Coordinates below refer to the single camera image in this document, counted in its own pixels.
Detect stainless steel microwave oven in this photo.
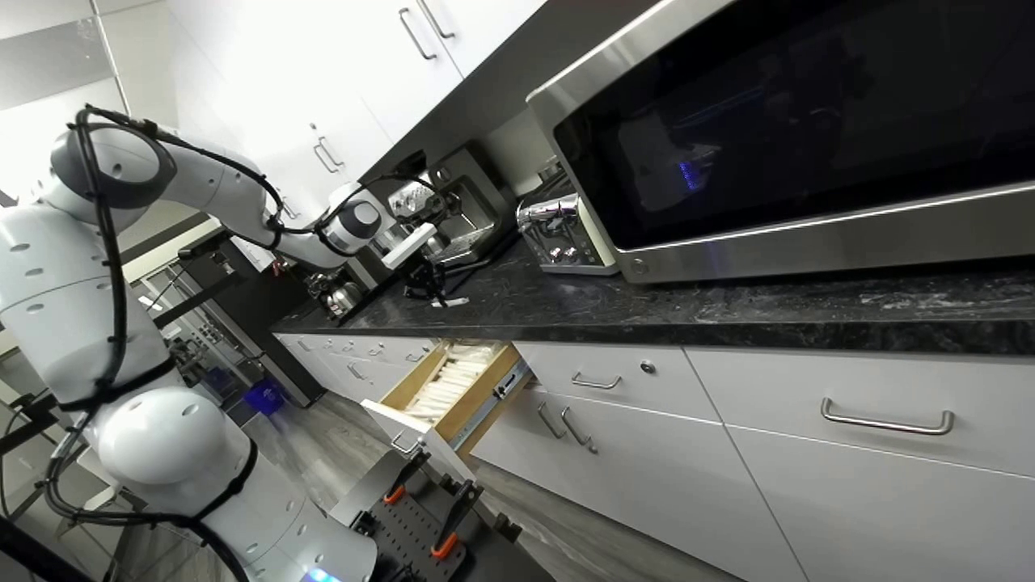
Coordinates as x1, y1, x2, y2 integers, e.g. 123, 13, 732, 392
525, 0, 1035, 290

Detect open wooden drawer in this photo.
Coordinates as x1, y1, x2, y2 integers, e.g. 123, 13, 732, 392
360, 336, 535, 469

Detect white upper cabinet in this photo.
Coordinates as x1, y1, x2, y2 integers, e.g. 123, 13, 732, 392
159, 0, 554, 199

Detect black coffee machine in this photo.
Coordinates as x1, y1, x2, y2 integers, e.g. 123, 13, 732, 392
424, 142, 520, 270

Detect wide white drawer front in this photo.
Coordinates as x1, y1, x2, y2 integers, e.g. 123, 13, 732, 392
683, 341, 1035, 485

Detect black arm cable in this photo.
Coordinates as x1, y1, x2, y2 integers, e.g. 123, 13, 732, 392
39, 101, 375, 582

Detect blue lit box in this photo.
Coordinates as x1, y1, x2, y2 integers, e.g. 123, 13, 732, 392
238, 377, 291, 424

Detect silver toaster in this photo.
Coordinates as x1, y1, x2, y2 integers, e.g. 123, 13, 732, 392
513, 191, 625, 280

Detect long metal drawer handle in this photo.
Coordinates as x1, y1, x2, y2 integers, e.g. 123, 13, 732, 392
815, 393, 959, 443

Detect black metal stand frame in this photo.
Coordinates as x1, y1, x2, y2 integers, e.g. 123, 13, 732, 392
0, 369, 113, 582

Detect metal upper cabinet handle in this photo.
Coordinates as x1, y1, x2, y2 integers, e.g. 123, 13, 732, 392
415, 0, 462, 46
395, 3, 439, 63
306, 133, 349, 176

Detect black appliance with metal cup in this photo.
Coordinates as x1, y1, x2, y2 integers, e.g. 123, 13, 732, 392
304, 252, 407, 323

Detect white drawer front with keyhole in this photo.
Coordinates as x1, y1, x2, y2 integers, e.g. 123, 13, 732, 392
513, 339, 721, 427
271, 331, 439, 403

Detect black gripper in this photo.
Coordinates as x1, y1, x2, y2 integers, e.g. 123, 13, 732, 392
404, 233, 466, 309

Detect short metal drawer handle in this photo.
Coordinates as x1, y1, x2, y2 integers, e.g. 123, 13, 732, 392
569, 369, 628, 393

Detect wide white lower cabinet door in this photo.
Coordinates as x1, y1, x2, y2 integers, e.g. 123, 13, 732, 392
728, 424, 1035, 582

